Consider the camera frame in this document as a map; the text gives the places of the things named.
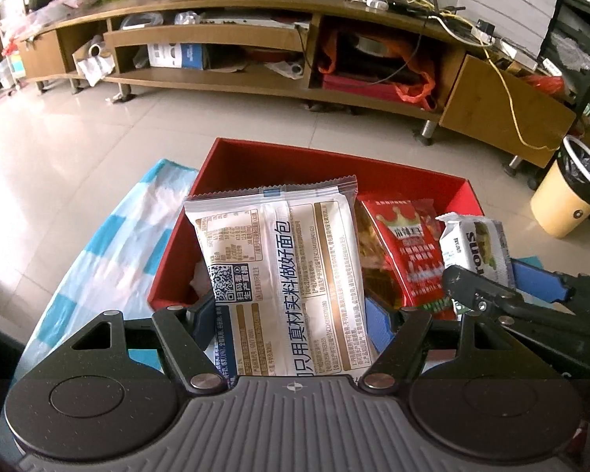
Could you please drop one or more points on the blue white checkered tablecloth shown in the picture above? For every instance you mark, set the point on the blue white checkered tablecloth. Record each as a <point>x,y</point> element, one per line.
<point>103,255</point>

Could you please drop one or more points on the orange plastic bag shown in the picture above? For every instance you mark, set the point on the orange plastic bag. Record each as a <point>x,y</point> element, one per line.
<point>413,91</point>

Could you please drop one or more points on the large white bread packet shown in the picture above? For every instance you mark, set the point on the large white bread packet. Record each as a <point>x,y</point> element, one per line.
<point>285,275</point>

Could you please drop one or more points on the yellow trash bin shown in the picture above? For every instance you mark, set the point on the yellow trash bin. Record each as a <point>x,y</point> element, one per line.
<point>560,196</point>

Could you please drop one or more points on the small white wafer packet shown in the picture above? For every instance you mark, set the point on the small white wafer packet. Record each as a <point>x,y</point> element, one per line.
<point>477,246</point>

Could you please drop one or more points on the white power strip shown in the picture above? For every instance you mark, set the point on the white power strip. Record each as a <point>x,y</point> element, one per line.
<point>377,3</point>

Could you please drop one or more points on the red crown print snack packet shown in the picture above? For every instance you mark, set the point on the red crown print snack packet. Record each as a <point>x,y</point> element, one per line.
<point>413,255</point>

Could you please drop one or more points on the black shelf rack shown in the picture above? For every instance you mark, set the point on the black shelf rack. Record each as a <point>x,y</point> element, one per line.
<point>577,59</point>

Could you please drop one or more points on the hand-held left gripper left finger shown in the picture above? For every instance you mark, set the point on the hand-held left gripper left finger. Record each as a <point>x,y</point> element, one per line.
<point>204,312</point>

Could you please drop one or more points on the colourful drawer cart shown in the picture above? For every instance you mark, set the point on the colourful drawer cart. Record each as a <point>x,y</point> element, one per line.
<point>12,71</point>

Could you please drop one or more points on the wooden television stand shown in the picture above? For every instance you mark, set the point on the wooden television stand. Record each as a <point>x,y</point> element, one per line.
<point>501,103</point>

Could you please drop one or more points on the clear yellow waffle packet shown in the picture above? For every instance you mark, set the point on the clear yellow waffle packet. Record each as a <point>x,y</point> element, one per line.
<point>373,265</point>

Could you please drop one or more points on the white slatted panel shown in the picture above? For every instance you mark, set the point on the white slatted panel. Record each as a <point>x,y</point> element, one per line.
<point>511,0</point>

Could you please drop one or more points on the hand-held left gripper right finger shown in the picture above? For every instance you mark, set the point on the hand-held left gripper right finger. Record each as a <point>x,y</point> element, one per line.
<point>378,327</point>

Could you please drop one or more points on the blue white box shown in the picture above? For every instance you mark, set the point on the blue white box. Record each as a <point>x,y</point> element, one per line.
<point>177,55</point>

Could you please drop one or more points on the red plastic bag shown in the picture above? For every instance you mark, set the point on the red plastic bag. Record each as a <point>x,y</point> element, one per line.
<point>545,83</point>

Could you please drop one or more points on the red cardboard box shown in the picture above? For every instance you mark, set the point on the red cardboard box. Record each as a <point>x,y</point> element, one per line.
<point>295,162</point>

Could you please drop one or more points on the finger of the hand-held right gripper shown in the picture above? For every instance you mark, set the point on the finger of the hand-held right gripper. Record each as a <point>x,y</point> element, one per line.
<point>477,287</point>
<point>536,278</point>

